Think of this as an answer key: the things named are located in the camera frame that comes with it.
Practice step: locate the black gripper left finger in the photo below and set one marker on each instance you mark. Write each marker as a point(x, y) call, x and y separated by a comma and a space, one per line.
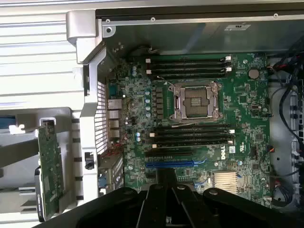
point(107, 209)

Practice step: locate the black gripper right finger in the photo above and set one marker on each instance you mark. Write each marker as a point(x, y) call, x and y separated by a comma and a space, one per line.
point(237, 211)

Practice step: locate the green GPU card black fan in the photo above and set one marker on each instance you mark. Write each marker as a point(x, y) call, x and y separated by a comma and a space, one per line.
point(51, 161)

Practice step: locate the silver finned chipset heatsink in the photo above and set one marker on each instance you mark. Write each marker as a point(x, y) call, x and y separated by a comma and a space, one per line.
point(225, 181)

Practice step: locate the blue expansion slot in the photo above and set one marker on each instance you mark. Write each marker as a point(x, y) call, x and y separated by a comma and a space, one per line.
point(166, 164)

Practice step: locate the long black expansion slot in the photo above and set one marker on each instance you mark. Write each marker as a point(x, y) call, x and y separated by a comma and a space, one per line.
point(168, 154)

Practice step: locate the grey plastic parts rack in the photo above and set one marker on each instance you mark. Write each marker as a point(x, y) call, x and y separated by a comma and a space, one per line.
point(66, 133)

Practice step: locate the green Dell motherboard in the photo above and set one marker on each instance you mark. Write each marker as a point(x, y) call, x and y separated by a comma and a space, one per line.
point(244, 123)

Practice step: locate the CPU socket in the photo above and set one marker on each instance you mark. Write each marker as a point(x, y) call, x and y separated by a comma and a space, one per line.
point(197, 99)

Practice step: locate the round coin cell battery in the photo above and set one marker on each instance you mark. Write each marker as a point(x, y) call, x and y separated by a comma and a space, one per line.
point(253, 73)

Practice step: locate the black and silver PC case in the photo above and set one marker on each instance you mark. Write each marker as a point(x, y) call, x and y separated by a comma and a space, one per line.
point(166, 40)

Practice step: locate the metal socket cover frame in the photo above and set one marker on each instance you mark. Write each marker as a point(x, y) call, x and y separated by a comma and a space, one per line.
point(212, 99)

